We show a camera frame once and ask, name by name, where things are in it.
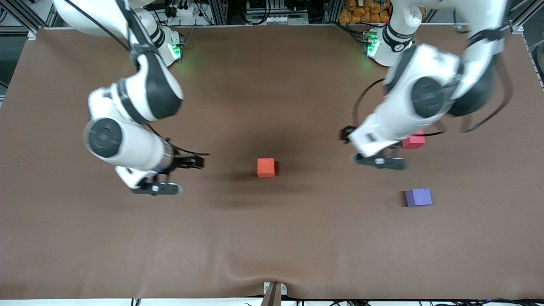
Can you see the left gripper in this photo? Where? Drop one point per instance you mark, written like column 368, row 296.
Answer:
column 345, row 134

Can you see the orange foam block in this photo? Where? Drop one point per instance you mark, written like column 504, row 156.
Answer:
column 265, row 167

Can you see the brown table mat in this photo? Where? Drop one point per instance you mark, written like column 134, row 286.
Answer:
column 272, row 238

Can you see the purple foam block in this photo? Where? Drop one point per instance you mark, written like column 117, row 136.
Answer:
column 418, row 198

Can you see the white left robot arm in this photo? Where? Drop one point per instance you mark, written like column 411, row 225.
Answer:
column 425, row 97

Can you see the brown wooden bar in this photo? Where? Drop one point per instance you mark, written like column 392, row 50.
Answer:
column 272, row 297

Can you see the metal clamp bracket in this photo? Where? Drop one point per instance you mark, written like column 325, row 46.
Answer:
column 284, row 290

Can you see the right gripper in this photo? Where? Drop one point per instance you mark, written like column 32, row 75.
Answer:
column 182, row 162

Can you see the red foam block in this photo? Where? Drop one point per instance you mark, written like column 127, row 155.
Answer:
column 414, row 142

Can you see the white terminal strip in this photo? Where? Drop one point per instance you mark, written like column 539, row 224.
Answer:
column 278, row 19

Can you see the white power strip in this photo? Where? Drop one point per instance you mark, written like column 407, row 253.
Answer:
column 182, row 10

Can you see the bag of orange items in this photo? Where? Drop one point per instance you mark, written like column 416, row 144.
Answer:
column 363, row 12

